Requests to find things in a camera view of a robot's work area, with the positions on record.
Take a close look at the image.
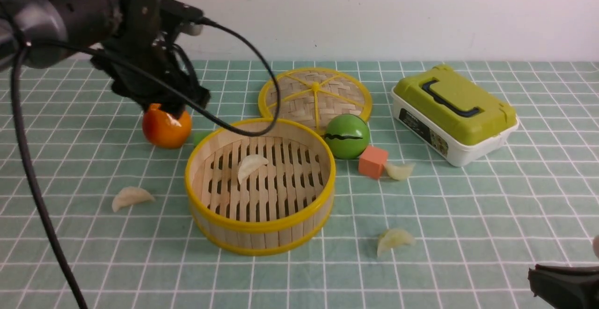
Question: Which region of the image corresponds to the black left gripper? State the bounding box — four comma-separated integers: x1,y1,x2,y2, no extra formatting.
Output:
91,0,211,118

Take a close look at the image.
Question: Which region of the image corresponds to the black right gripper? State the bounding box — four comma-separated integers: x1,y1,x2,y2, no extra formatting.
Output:
528,264,599,309

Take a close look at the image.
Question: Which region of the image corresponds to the translucent dumpling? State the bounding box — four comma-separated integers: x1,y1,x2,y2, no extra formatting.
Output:
384,162,415,181
111,186,155,213
377,228,416,257

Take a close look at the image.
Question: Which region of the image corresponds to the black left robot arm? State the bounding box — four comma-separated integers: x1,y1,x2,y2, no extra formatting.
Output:
1,0,211,117

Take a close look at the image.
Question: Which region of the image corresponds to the woven steamer lid yellow rim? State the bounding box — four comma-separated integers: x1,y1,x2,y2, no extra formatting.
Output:
257,67,373,134

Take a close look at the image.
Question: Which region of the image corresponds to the bamboo steamer tray yellow rim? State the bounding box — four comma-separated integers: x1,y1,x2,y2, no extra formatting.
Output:
184,119,336,256

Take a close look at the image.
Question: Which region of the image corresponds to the orange pear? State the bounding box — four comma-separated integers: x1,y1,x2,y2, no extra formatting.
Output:
142,104,192,149

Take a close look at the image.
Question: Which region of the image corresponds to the small green block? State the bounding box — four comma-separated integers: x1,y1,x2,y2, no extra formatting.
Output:
192,131,212,147

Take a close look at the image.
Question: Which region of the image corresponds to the green checkered tablecloth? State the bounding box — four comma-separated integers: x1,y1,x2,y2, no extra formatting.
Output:
0,60,599,309

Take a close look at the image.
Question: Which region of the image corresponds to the white box green lid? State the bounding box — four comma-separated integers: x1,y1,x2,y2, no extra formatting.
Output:
391,64,519,167

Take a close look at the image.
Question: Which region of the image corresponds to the green ball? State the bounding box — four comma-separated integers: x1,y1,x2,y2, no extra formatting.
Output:
323,114,371,160

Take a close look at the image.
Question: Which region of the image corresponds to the orange foam cube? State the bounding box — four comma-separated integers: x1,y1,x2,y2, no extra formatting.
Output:
358,145,388,180

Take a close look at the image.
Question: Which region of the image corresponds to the black cable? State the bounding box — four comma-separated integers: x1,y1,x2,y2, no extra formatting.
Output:
9,16,281,309

